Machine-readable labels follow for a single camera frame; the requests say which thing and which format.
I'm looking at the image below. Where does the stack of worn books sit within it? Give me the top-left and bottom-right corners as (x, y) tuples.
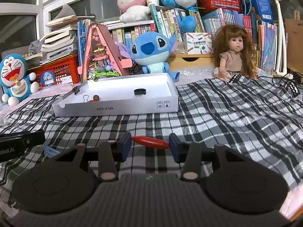
(39, 5), (78, 64)

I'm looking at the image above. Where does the black white plaid blanket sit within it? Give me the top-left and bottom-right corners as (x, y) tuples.
(0, 74), (303, 220)

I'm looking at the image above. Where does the pink bunny plush toy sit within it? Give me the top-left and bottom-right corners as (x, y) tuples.
(114, 0), (154, 23)

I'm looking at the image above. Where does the white pipe rack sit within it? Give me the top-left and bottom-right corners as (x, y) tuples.
(265, 0), (288, 77)

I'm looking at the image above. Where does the pink triangular miniature house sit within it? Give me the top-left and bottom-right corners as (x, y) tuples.
(78, 22), (133, 82)

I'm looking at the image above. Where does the shelf of colourful books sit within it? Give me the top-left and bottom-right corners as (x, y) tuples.
(78, 7), (284, 71)

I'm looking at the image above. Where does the blue cardboard box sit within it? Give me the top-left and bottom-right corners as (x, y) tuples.
(238, 0), (274, 22)

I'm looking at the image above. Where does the blue robot cat plush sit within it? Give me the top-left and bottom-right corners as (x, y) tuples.
(0, 53), (39, 106)

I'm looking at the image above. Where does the white cardboard box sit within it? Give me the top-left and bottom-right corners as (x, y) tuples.
(52, 73), (180, 117)

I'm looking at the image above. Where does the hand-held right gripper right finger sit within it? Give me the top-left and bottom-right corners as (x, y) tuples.
(169, 133), (249, 182)

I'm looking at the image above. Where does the brown-haired baby doll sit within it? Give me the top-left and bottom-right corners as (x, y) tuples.
(213, 24), (258, 83)

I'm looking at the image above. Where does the white pocket printer box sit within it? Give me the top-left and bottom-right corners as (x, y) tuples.
(183, 32), (212, 55)

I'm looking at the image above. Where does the brown cardboard box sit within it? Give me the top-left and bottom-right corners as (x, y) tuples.
(284, 18), (303, 74)

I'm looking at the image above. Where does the black wire ornament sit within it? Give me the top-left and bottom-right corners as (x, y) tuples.
(131, 61), (145, 75)

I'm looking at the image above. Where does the grey cloth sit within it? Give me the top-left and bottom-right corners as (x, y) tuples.
(28, 40), (43, 54)

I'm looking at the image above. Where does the red plastic basket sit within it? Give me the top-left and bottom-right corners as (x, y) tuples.
(198, 0), (241, 13)
(27, 54), (80, 89)

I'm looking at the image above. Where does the blue alien plush toy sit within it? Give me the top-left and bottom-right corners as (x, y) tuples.
(118, 32), (180, 83)

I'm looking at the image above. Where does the wooden drawer box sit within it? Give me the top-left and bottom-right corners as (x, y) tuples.
(167, 53), (216, 71)

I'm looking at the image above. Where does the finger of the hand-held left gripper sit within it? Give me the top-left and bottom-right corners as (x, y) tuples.
(0, 130), (46, 148)

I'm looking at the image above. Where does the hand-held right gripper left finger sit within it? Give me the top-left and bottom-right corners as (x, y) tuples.
(53, 132), (132, 182)

